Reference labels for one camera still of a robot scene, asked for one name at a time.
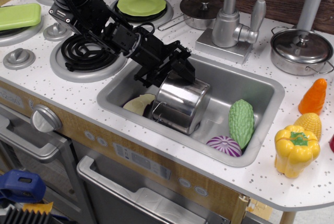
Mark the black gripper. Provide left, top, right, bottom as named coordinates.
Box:
left=129, top=27, right=195, bottom=88

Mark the stainless steel pot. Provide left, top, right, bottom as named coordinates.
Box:
left=151, top=72, right=211, bottom=135

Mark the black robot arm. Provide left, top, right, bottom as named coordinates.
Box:
left=49, top=0, right=195, bottom=87

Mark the grey toy sink basin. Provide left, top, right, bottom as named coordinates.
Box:
left=97, top=55, right=284, bottom=167

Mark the lidded steel pot on counter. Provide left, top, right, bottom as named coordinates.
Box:
left=270, top=26, right=333, bottom=76

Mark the halved toy eggplant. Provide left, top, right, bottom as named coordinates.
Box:
left=123, top=93, right=156, bottom=116

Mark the back right burner under plate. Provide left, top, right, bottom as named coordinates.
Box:
left=110, top=0, right=173, bottom=29

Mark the silver toy faucet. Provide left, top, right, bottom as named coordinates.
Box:
left=195, top=0, right=266, bottom=64

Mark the lidded steel saucepan behind faucet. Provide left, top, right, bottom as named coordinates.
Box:
left=157, top=0, right=225, bottom=31

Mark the green toy plate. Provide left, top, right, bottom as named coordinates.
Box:
left=116, top=0, right=166, bottom=17

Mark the green toy bitter melon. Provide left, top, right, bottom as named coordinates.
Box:
left=229, top=99, right=254, bottom=150

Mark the purple toy onion half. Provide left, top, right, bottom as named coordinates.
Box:
left=206, top=136, right=242, bottom=157

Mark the front black coil burner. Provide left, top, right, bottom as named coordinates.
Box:
left=50, top=34, right=127, bottom=83

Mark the silver stove knob left middle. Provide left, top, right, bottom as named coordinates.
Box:
left=43, top=22, right=72, bottom=42

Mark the silver stove knob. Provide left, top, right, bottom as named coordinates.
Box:
left=3, top=48, right=35, bottom=70
left=43, top=22, right=72, bottom=42

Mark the orange toy carrot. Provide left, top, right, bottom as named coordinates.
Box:
left=298, top=78, right=327, bottom=115

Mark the yellow toy bell pepper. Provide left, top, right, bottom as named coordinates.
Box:
left=275, top=125, right=320, bottom=178

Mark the yellow toy corn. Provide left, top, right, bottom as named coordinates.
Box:
left=294, top=113, right=322, bottom=141

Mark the grey dishwasher door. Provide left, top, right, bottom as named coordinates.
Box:
left=77, top=156, right=230, bottom=223

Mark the silver oven dial knob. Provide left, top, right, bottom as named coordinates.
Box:
left=30, top=104, right=62, bottom=133

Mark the silver stove knob front left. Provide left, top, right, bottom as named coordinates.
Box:
left=3, top=48, right=35, bottom=70

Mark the grey support pole right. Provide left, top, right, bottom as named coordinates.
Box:
left=296, top=0, right=321, bottom=31

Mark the red toy at edge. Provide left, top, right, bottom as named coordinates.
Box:
left=329, top=135, right=334, bottom=152

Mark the green rectangular lid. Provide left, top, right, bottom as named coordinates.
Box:
left=1, top=3, right=41, bottom=31

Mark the blue clamp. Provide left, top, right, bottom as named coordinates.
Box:
left=1, top=170, right=46, bottom=203

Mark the grey oven door handle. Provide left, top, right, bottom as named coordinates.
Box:
left=1, top=115, right=74, bottom=163

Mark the far left burner ring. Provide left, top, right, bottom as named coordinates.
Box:
left=0, top=16, right=44, bottom=48

